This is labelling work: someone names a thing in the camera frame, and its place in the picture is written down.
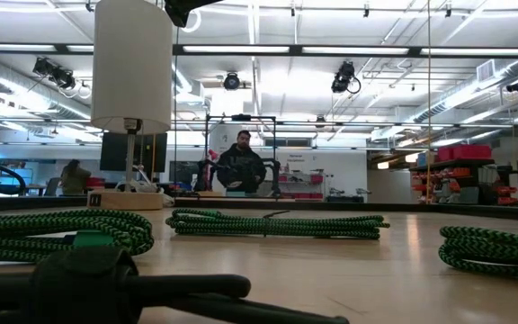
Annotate green braided cable bundle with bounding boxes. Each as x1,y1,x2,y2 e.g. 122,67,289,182
0,208,156,265
165,207,391,241
437,224,518,281

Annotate white lamp with wooden base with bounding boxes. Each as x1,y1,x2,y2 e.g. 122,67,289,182
90,0,174,212

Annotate round black ceiling light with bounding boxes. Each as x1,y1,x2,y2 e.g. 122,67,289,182
221,71,242,92

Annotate black stage light cluster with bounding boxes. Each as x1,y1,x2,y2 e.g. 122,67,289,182
31,57,77,90

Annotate black monitor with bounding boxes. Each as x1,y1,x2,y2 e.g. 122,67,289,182
100,131,169,174

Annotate person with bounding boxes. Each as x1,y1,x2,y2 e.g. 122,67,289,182
216,130,268,195
59,158,93,197

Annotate white rack with red bins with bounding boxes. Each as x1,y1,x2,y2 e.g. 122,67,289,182
278,168,326,200

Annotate dark storage shelf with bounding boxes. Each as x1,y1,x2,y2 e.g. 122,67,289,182
409,157,496,206

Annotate red storage bins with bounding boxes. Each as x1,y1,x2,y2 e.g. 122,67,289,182
436,143,493,162

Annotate white hanging ring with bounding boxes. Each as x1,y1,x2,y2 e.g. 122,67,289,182
182,7,202,34

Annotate black aluminium table frame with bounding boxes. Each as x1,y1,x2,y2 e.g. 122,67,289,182
0,42,518,222

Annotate black ceiling camera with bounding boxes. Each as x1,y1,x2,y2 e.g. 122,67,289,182
330,60,362,95

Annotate yellow hanging cord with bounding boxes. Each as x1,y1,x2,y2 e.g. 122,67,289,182
425,0,433,204

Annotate black cable with velcro strap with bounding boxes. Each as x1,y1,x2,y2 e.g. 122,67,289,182
0,245,351,324

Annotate silver ventilation duct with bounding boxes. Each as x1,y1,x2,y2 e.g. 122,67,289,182
414,58,518,125

